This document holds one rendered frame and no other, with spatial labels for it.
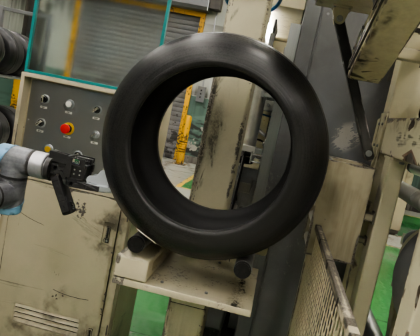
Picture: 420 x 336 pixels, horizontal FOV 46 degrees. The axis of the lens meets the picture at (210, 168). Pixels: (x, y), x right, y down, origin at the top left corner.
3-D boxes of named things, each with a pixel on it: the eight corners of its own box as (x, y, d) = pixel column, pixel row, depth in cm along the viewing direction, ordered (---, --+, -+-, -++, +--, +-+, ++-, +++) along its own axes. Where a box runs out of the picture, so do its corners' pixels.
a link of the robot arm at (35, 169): (25, 178, 136) (39, 175, 145) (41, 182, 136) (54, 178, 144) (30, 151, 136) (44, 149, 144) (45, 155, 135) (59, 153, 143)
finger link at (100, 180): (119, 175, 133) (87, 167, 134) (115, 196, 134) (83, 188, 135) (123, 173, 136) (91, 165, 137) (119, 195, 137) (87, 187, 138)
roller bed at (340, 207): (301, 238, 172) (321, 153, 168) (344, 248, 170) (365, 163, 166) (303, 253, 152) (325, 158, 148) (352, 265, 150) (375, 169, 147)
